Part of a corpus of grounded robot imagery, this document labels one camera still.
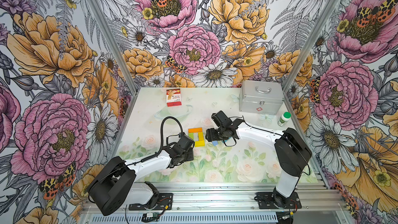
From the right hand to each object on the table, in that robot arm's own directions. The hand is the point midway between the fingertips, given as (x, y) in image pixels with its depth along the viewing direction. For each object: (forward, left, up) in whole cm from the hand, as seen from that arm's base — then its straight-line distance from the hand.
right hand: (212, 139), depth 89 cm
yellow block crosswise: (+1, +7, -6) cm, 9 cm away
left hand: (-8, +14, -5) cm, 17 cm away
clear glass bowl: (+25, +20, -5) cm, 33 cm away
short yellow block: (+6, +7, -5) cm, 11 cm away
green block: (+6, +12, -5) cm, 15 cm away
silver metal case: (+25, -32, +8) cm, 41 cm away
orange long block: (+10, +10, -5) cm, 15 cm away
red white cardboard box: (+34, +25, 0) cm, 42 cm away
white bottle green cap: (+12, -45, +1) cm, 46 cm away
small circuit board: (-34, +31, -8) cm, 46 cm away
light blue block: (+1, -2, -5) cm, 6 cm away
